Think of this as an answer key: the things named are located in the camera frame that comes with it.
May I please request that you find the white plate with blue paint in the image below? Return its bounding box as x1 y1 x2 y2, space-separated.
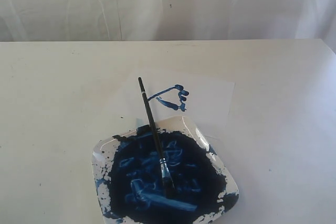
91 116 239 223

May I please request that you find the white paper sheet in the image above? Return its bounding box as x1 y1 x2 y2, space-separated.
109 69 235 138

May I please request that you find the black paintbrush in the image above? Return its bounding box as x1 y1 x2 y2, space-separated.
138 77 175 198

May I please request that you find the white backdrop cloth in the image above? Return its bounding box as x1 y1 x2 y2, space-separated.
1 0 335 43

